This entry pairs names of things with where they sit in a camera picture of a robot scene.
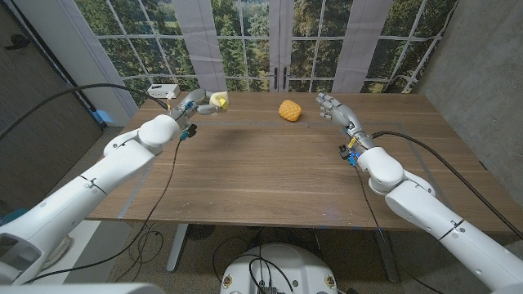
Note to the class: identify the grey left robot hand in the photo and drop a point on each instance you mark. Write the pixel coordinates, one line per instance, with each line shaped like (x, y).
(192, 100)

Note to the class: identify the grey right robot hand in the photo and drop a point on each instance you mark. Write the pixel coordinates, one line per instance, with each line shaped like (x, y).
(343, 116)

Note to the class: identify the pale yellow sponge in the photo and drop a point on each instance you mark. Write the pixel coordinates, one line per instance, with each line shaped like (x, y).
(218, 100)

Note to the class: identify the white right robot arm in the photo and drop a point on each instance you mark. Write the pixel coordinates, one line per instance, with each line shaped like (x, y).
(441, 220)

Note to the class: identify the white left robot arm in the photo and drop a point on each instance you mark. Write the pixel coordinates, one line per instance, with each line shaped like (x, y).
(102, 179)

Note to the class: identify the orange toy pineapple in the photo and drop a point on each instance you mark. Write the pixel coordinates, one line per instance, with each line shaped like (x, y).
(290, 110)

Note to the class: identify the white power strip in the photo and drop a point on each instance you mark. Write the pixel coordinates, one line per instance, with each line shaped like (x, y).
(161, 91)

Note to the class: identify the printed window forest backdrop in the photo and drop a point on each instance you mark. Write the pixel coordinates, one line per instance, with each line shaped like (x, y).
(253, 41)

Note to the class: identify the black ribbed round disc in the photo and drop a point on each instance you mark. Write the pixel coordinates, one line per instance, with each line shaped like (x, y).
(200, 231)

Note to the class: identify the white table leg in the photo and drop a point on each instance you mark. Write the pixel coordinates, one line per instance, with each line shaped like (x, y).
(386, 257)
(177, 247)

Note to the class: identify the dark wooden door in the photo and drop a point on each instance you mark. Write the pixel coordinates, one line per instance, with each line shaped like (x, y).
(37, 134)

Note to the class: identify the white robot torso base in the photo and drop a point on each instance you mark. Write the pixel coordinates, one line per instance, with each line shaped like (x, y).
(282, 265)

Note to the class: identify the white robot chest edge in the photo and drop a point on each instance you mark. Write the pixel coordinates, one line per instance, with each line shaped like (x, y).
(81, 289)

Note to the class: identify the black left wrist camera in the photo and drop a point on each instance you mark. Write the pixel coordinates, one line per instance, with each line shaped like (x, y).
(189, 130)

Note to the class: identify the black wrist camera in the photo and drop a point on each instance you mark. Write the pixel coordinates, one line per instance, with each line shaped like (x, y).
(347, 154)
(189, 130)

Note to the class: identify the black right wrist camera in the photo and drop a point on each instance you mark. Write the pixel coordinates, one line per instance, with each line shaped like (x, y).
(347, 154)

